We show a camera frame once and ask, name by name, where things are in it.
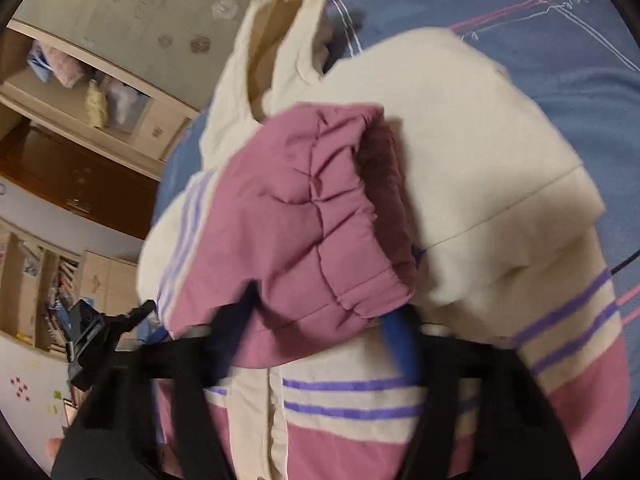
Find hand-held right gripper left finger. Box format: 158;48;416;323
50;282;262;480

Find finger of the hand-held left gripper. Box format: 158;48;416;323
115;301;157;336

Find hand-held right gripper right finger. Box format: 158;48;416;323
381;309;582;480

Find pink and cream padded jacket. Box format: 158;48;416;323
137;0;632;480

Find pink and blue folded clothes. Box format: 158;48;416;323
26;40;85;90

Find cream bookshelf with books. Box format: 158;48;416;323
0;219;142;362

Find brown wooden door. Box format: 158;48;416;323
0;119;162;242

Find white folded garment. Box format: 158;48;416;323
107;81;152;134

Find yellow folded garment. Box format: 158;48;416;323
84;79;109;129

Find cream wardrobe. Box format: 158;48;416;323
0;0;351;163

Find blue plaid bed sheet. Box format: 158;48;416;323
137;0;640;347

